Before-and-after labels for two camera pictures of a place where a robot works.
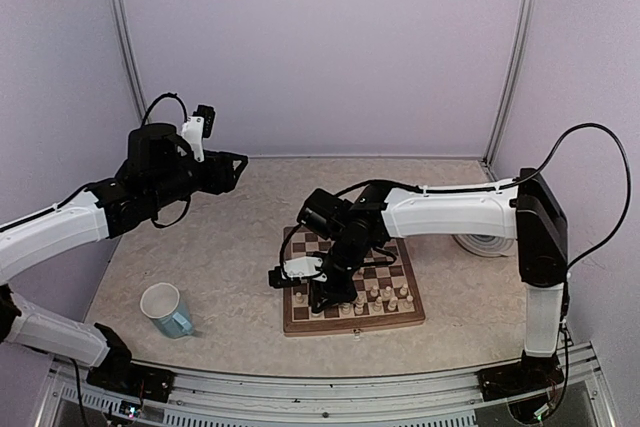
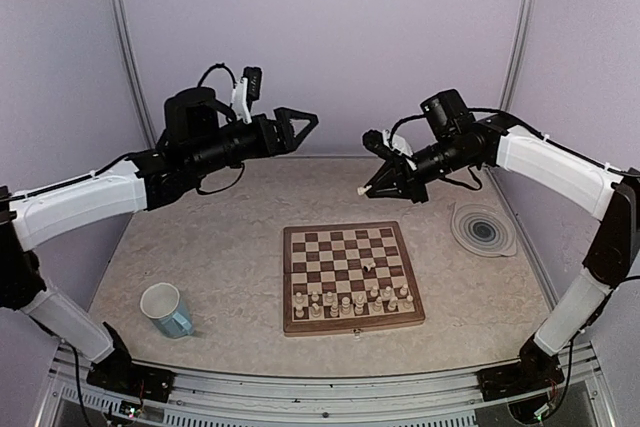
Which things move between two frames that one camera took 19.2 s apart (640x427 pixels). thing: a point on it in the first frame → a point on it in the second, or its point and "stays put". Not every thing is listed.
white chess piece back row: (393, 303) stays put
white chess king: (359, 308) stays put
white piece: (378, 305) stays put
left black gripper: (220, 177) → (269, 146)
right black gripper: (318, 293) → (398, 173)
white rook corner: (408, 304) stays put
